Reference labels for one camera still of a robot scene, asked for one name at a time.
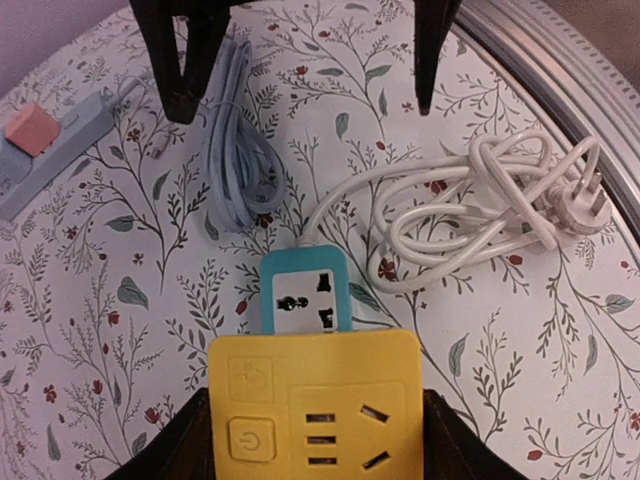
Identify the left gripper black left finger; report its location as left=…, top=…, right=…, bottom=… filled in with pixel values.
left=106, top=388, right=216, bottom=480

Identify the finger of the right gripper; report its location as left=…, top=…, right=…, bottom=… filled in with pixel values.
left=414, top=0, right=462, bottom=116
left=130, top=0, right=233, bottom=124

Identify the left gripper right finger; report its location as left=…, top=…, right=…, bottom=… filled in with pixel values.
left=423, top=389, right=526, bottom=480

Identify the yellow cube socket adapter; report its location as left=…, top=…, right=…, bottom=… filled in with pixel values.
left=208, top=329, right=424, bottom=479

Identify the grey-blue power strip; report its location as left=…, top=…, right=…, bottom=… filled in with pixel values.
left=1, top=78, right=144, bottom=221

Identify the grey-blue cord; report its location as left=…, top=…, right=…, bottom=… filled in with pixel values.
left=199, top=37, right=289, bottom=231

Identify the pink plug adapter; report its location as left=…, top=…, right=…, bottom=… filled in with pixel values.
left=4, top=102, right=61, bottom=157

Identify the white cord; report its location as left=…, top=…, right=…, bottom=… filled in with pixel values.
left=297, top=130, right=614, bottom=295

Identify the light blue plug adapter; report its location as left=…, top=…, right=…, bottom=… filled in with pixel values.
left=0, top=136, right=33, bottom=196

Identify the floral table cloth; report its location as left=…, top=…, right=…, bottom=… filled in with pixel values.
left=1, top=1, right=639, bottom=479

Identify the aluminium front rail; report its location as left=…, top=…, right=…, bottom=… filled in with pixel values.
left=456, top=1, right=639, bottom=231

